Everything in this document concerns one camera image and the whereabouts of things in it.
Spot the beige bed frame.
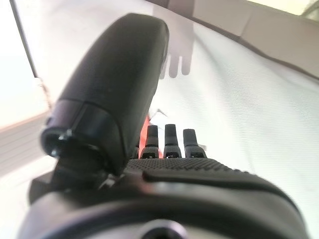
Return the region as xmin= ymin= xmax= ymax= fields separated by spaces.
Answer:
xmin=193 ymin=0 xmax=319 ymax=82

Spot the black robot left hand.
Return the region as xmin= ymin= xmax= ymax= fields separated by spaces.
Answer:
xmin=14 ymin=12 xmax=308 ymax=239

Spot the dark bed edge trim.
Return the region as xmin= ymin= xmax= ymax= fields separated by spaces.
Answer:
xmin=9 ymin=0 xmax=52 ymax=112

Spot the white bed sheet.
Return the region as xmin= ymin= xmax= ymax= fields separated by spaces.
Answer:
xmin=0 ymin=0 xmax=319 ymax=239

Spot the red orange garment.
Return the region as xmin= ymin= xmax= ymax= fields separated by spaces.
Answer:
xmin=138 ymin=108 xmax=168 ymax=159

